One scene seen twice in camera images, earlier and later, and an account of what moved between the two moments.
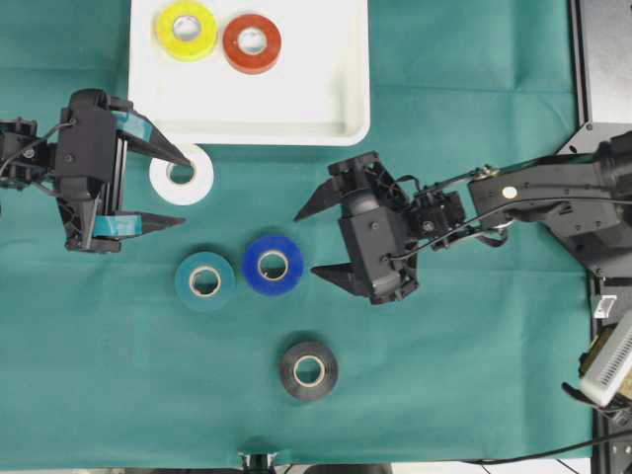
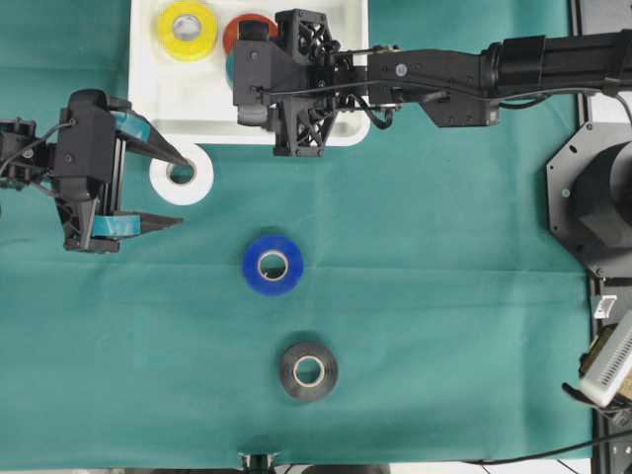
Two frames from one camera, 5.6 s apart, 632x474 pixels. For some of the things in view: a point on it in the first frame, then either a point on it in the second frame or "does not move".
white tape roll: (187, 194) does not move
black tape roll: (327, 358) does not move
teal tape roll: (204, 281) → (231, 65)
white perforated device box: (609, 371) does not move
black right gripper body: (376, 225) → (293, 82)
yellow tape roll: (187, 50) does not move
